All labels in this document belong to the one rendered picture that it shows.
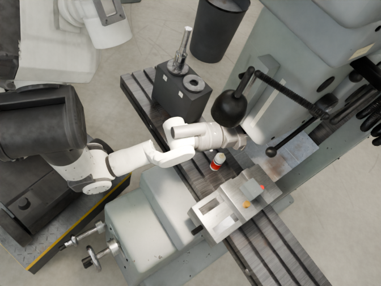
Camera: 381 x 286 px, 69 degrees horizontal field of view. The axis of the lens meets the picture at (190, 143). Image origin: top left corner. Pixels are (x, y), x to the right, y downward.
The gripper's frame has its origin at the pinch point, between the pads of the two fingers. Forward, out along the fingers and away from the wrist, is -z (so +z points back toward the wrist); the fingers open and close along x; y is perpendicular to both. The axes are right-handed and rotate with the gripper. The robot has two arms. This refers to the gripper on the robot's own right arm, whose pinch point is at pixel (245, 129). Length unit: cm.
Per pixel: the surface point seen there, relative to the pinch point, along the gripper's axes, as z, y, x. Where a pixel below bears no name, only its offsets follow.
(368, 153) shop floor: -214, 121, 20
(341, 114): 7.1, -35.7, -20.5
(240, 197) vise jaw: 0.7, 19.0, -15.7
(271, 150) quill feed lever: 4.4, -11.7, -13.9
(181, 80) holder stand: 8.3, 11.5, 33.7
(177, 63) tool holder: 9.6, 6.6, 38.1
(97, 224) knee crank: 47, 70, 2
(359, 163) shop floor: -195, 121, 12
